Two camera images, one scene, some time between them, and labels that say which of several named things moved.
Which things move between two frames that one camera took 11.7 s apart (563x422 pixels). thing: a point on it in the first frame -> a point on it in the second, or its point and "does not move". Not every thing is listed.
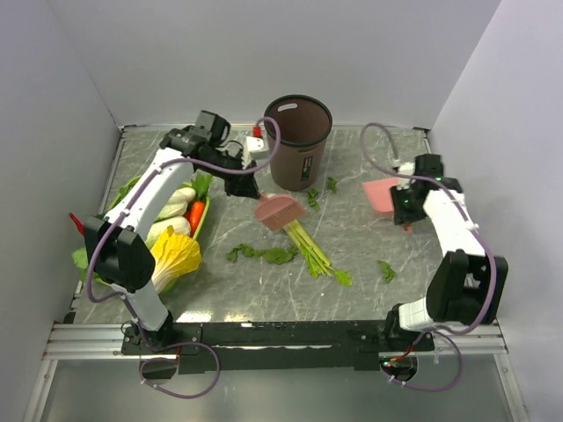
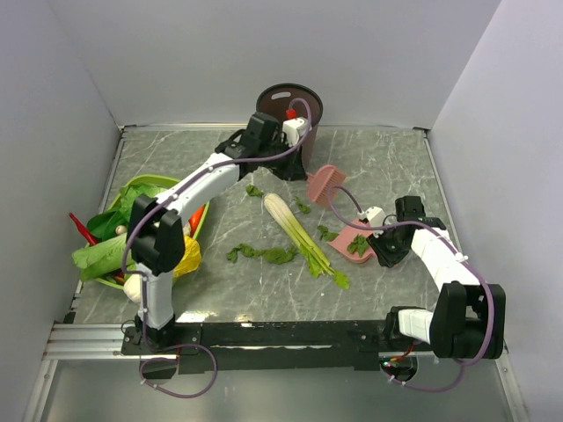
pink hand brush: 277,211 -> 318,184
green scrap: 312,194 -> 303,207
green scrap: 388,272 -> 359,244
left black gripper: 243,185 -> 295,170
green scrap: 332,184 -> 326,235
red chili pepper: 78,224 does not move
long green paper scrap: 277,256 does not move
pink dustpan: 380,194 -> 347,236
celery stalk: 317,259 does not move
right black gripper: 402,215 -> 386,258
